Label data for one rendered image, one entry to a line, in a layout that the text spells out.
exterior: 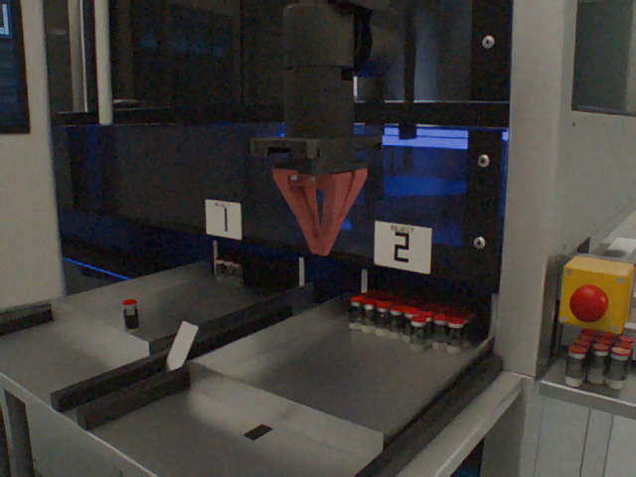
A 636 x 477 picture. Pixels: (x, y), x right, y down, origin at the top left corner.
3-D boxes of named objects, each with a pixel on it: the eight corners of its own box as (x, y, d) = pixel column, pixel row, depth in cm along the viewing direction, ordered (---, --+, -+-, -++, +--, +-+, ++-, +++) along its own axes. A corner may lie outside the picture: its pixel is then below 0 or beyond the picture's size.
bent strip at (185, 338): (187, 363, 72) (184, 320, 71) (202, 370, 70) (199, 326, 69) (91, 401, 61) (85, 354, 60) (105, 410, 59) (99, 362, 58)
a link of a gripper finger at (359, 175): (369, 254, 49) (370, 143, 47) (318, 273, 43) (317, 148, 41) (305, 243, 53) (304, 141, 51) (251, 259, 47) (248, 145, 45)
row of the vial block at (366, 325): (354, 324, 86) (354, 295, 85) (464, 350, 75) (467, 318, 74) (346, 328, 84) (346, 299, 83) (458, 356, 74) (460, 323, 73)
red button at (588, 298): (573, 311, 63) (576, 278, 62) (608, 318, 60) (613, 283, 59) (565, 321, 60) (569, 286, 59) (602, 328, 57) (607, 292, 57)
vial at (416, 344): (413, 345, 78) (414, 314, 77) (427, 349, 76) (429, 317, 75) (405, 350, 76) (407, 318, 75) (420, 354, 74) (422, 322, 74)
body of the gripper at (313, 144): (385, 156, 49) (385, 71, 47) (313, 166, 41) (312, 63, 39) (324, 153, 53) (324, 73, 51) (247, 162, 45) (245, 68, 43)
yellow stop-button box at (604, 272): (570, 307, 69) (576, 251, 67) (630, 318, 65) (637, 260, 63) (556, 324, 63) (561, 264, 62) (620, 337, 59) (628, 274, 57)
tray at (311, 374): (350, 311, 92) (350, 290, 91) (505, 346, 77) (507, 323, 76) (190, 388, 65) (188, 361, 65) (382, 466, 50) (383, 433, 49)
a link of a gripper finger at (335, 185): (383, 248, 51) (385, 142, 48) (336, 266, 45) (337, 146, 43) (321, 238, 55) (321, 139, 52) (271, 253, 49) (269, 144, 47)
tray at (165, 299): (210, 275, 112) (209, 258, 111) (313, 301, 97) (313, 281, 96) (53, 321, 86) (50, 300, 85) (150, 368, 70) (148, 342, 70)
